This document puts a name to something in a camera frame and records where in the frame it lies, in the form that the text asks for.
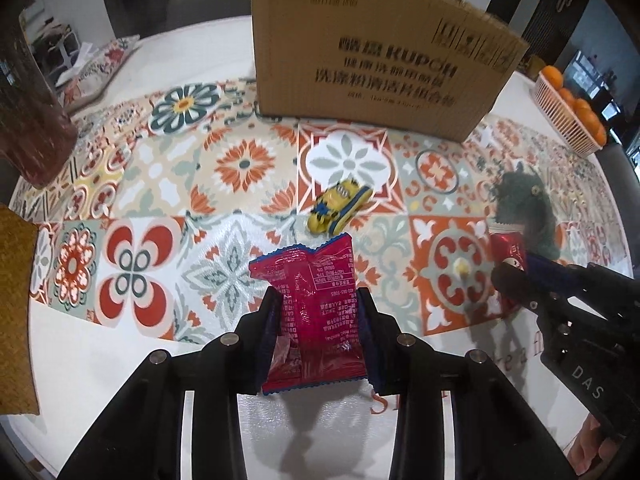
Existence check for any red candy packet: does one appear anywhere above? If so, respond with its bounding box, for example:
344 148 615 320
487 228 532 311

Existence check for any green fuzzy glove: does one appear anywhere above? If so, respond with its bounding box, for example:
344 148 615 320
495 170 560 260

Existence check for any yellow minion pouch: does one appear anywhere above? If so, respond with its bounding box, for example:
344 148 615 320
307 179 373 236

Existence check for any magenta snack packet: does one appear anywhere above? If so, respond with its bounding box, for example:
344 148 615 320
248 233 367 394

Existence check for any person's right hand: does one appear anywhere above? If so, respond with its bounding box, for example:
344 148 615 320
567 415 639 479

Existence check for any grey chair far right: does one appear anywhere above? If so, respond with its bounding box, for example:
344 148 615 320
596 143 640 224

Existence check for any orange fruit front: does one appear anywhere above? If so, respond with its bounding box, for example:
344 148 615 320
587 119 608 146

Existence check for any orange fruit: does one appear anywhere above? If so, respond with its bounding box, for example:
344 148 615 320
573 98 592 116
539 65 564 90
587 119 608 146

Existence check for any white fruit basket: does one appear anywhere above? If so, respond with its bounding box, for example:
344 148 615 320
532 75 602 157

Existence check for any orange fruit middle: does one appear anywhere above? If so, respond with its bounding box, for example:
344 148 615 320
573 98 592 116

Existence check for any tv screen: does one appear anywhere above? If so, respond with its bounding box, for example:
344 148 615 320
563 50 623 122

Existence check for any orange fruit top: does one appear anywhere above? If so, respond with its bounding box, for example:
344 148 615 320
539 65 564 90

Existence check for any woven yellow placemat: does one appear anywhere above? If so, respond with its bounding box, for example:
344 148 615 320
0 205 39 415

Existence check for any patterned tablecloth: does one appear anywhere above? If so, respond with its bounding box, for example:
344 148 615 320
3 18 631 474

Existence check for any brown cardboard box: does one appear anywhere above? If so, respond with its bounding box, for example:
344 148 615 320
250 0 527 142

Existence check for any glass vase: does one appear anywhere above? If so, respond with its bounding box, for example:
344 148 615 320
1 15 77 188

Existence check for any floral fabric pouch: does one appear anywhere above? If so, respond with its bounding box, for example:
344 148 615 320
55 35 140 114

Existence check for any white shoe rack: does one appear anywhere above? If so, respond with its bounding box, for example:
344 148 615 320
30 18 80 88

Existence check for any left grey dining chair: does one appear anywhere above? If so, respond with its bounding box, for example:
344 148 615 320
166 0 250 30

